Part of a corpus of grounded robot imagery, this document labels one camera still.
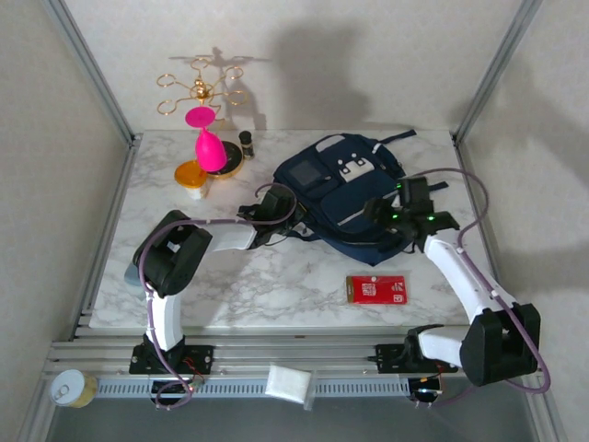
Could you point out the small controller board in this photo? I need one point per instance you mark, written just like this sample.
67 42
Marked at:
428 391
195 385

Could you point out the red card package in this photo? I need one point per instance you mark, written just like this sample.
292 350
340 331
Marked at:
386 292

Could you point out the pink wine glass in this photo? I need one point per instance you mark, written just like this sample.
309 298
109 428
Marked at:
209 149

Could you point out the tin can with pull tab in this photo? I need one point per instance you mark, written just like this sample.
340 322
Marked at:
69 389

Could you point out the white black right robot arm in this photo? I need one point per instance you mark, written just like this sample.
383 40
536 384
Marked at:
455 271

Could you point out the navy blue backpack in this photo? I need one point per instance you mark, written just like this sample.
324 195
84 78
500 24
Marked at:
331 184

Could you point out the small dark spice jar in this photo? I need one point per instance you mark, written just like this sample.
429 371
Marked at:
246 146

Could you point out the gold wine glass rack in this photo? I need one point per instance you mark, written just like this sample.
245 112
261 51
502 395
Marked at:
231 156

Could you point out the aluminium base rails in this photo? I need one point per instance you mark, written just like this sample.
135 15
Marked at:
299 354

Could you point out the orange lid plastic container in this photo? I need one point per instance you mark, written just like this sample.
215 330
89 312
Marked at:
189 175

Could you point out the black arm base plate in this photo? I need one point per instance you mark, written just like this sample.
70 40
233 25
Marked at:
204 357
386 361

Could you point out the aluminium frame post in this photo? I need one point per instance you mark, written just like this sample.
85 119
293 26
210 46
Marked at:
90 69
496 69

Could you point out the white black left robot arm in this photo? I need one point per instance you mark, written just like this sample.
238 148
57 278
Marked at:
230 237

